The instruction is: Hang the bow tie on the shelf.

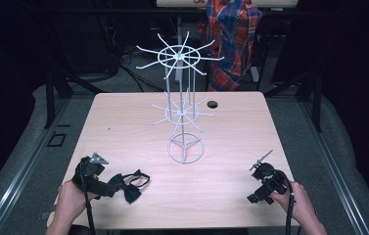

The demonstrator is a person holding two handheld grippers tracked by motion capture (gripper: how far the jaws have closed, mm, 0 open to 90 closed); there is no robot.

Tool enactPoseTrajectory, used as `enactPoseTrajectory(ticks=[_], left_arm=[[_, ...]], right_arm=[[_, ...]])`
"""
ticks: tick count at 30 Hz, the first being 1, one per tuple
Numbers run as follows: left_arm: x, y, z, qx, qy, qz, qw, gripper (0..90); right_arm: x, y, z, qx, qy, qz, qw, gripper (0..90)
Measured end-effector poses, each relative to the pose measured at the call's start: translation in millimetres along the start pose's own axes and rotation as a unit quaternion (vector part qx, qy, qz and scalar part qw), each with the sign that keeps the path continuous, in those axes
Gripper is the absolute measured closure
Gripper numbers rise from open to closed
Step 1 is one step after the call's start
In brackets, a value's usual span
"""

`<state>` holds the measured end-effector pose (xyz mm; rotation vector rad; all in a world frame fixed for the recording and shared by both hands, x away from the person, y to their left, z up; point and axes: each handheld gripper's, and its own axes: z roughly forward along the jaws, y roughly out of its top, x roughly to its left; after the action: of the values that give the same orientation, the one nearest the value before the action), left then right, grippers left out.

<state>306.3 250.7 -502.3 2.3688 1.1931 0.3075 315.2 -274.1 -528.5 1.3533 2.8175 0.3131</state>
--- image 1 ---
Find black bow tie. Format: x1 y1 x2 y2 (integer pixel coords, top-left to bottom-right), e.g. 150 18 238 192
108 168 152 206

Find black metal stand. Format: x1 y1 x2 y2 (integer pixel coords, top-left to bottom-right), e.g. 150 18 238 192
42 68 106 130
263 69 324 133

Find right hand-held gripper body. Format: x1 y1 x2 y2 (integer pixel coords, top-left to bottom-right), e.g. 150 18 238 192
249 149 289 199

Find red blue plaid cloth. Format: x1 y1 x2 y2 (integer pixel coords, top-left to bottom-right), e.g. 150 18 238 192
199 0 264 93

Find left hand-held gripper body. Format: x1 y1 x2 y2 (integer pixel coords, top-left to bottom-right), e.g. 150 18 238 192
71 152 110 194

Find person's left hand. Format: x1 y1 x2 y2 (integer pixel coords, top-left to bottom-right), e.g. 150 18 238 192
56 179 100 226

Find black tape floor marking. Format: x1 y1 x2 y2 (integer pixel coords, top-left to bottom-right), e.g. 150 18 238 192
46 123 71 149

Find black floor cables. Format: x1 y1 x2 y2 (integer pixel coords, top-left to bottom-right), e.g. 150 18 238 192
118 45 167 94

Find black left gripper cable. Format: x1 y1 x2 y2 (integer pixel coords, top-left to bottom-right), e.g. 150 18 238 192
79 160 97 235

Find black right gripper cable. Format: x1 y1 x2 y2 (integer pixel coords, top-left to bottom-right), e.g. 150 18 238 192
275 169 297 235

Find white wire display rack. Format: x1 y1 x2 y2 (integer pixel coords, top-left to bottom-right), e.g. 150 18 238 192
135 30 225 165

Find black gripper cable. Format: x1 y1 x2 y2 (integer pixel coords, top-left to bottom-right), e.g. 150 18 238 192
275 169 297 235
79 160 97 235

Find person's right hand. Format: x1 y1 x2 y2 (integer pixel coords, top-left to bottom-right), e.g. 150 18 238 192
268 181 317 226

